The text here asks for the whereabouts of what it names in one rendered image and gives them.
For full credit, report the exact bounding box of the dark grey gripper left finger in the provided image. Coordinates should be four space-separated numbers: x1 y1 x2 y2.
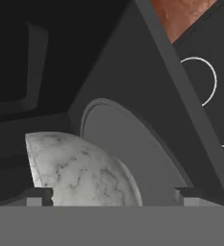
0 187 55 208

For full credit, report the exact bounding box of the white marble bowl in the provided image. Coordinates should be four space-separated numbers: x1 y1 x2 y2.
24 131 143 208

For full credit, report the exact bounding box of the dark grey microwave oven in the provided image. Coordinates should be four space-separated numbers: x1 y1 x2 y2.
67 0 224 208

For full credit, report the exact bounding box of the black hob with white rings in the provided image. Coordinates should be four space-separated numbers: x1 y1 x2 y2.
171 0 224 181

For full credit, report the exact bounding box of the dark microwave door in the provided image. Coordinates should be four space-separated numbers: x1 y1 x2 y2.
0 0 133 206

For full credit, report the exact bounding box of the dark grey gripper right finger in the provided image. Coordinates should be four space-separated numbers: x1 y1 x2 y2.
173 186 224 208

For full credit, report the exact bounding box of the grey round microwave turntable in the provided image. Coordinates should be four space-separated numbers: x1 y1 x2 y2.
80 97 195 208

